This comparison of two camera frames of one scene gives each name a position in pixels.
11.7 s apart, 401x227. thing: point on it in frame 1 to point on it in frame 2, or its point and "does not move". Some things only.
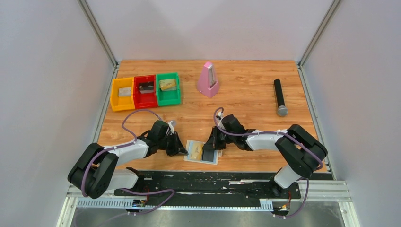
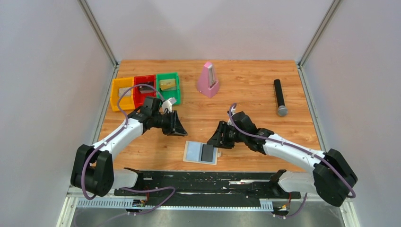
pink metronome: x=208 y=85 does not move
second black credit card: x=208 y=155 does not move
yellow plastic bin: x=121 y=97 does not move
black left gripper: x=178 y=148 to x=175 y=126
